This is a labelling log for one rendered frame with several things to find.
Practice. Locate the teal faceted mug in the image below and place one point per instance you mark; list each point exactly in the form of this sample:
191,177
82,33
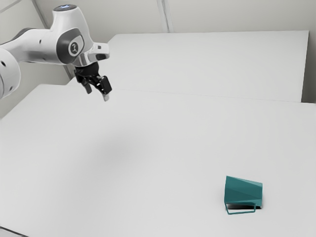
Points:
240,191

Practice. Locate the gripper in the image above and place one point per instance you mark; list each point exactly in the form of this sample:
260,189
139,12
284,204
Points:
86,72

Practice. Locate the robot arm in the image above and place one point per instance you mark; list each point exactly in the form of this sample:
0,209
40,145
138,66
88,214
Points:
37,47

